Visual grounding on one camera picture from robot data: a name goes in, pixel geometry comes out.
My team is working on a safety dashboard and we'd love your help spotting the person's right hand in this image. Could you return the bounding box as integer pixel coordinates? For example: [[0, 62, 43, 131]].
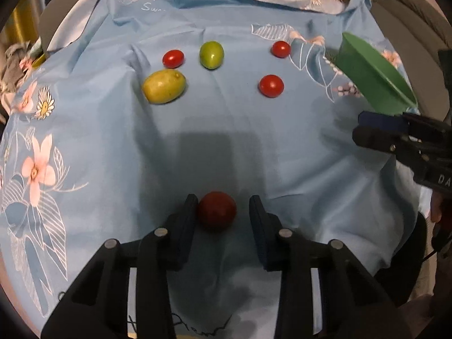
[[430, 190, 445, 224]]

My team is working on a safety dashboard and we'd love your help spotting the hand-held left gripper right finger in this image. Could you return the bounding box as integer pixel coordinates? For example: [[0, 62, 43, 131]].
[[249, 195, 414, 339]]

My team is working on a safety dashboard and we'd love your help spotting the oval yellow-green jujube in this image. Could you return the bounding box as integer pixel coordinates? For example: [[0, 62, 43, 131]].
[[143, 69, 187, 105]]

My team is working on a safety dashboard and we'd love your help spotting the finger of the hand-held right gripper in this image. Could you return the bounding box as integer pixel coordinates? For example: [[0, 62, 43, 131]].
[[357, 110, 412, 133], [352, 124, 424, 158]]

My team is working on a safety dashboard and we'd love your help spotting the round green jujube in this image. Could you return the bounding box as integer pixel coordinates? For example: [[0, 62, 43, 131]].
[[199, 41, 225, 70]]

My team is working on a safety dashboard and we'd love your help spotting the large dark red tomato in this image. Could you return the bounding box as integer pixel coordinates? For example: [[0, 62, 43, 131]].
[[197, 191, 237, 230]]

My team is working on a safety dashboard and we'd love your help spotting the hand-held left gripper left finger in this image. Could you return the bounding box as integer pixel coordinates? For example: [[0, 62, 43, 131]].
[[40, 194, 199, 339]]

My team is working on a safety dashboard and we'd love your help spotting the black cable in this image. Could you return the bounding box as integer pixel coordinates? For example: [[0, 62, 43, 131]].
[[422, 224, 452, 259]]

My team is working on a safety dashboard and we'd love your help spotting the small red cherry tomato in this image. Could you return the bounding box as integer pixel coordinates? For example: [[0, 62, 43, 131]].
[[270, 40, 292, 58], [258, 74, 285, 98], [162, 49, 186, 69]]

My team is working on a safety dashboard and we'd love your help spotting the grey floral cloth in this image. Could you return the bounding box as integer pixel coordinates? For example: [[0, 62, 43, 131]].
[[0, 41, 46, 121]]

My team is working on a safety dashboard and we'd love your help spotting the green plastic bowl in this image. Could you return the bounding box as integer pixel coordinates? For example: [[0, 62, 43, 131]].
[[335, 31, 420, 116]]

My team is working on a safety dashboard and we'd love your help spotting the blue floral blanket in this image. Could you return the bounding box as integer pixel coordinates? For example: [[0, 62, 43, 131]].
[[0, 0, 436, 339]]

